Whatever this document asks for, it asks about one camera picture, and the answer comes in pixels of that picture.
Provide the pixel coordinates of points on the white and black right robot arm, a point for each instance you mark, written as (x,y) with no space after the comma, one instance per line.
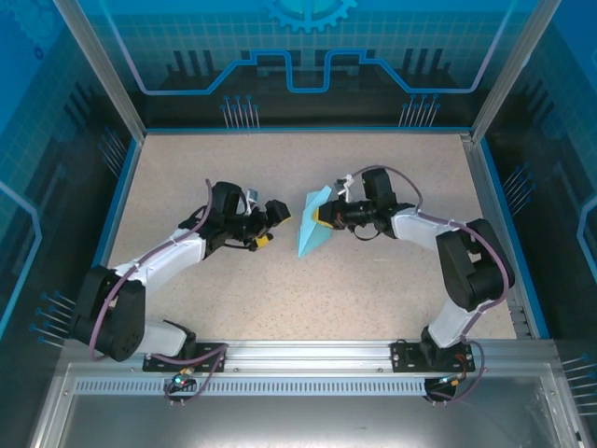
(415,231)

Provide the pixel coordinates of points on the aluminium mounting rail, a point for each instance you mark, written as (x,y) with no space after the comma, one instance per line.
(308,354)

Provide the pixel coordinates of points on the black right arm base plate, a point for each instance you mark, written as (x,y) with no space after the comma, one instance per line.
(406,357)

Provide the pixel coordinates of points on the aluminium side rail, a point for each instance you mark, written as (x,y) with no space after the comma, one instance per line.
(494,196)

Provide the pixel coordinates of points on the light blue cloth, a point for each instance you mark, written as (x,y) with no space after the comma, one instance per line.
(310,233)

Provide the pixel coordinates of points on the blue table edge trim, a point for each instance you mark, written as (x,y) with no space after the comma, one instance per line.
(112,210)
(513,238)

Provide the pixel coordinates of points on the aluminium frame post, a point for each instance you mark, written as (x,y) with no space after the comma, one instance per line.
(100,70)
(513,70)

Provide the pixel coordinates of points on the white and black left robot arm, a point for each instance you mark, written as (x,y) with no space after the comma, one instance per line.
(158,256)

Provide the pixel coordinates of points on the metal tray sheet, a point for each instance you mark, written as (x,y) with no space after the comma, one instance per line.
(298,420)

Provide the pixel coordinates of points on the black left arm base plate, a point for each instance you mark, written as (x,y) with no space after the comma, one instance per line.
(210,354)

